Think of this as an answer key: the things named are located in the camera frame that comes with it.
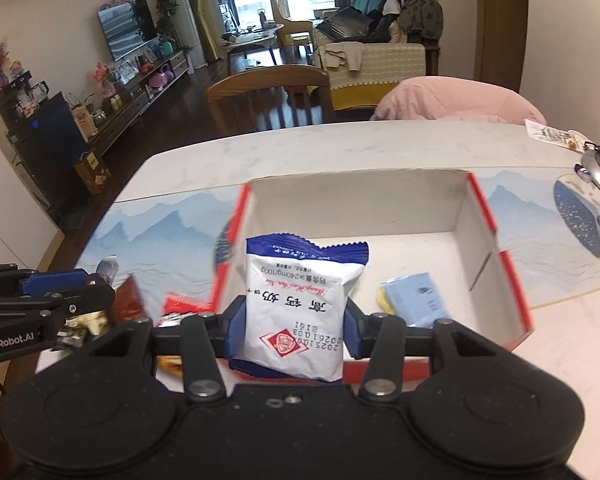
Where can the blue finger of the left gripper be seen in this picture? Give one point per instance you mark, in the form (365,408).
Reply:
(41,284)

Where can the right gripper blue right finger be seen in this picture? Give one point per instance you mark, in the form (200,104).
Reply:
(380,338)

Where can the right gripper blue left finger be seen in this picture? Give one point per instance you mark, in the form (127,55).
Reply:
(204,340)

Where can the yellow snack packet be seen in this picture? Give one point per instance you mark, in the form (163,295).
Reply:
(384,302)

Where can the silver foil candy bar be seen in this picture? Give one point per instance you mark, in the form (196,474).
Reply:
(108,269)

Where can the light blue snack packet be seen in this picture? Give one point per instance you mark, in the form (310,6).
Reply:
(416,300)

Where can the cream yellow pastry packet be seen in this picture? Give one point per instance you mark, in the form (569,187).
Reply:
(81,329)

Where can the dark red foil snack bag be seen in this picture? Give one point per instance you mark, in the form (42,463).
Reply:
(128,303)

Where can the white blue milk candy packet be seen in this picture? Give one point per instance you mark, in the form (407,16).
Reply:
(296,295)

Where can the red cardboard box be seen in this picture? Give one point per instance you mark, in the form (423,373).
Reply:
(414,221)

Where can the red chinese snack packet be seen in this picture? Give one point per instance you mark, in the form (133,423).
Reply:
(175,308)

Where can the white cupboard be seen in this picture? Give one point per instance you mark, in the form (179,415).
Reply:
(28,236)

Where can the brown paper gift bag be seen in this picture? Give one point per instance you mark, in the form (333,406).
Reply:
(93,172)

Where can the black cabinet with coffee machine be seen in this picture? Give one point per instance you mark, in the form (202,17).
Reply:
(48,142)

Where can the long tv console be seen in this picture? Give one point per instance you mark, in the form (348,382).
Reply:
(138,95)

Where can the blue mountain table runner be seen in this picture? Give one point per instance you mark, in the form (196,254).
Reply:
(547,219)

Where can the pink cushion on chair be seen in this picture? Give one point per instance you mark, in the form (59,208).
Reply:
(449,98)

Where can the wooden dining chair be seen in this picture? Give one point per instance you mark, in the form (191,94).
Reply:
(271,98)

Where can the flat screen television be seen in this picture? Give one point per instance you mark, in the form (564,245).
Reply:
(127,26)

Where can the sofa with white cover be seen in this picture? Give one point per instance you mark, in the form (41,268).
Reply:
(369,47)

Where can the small paper packet on table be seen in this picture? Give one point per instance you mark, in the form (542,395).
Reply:
(569,139)

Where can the coffee table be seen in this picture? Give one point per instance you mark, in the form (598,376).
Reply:
(265,40)

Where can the wooden door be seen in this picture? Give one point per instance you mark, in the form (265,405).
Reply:
(502,27)

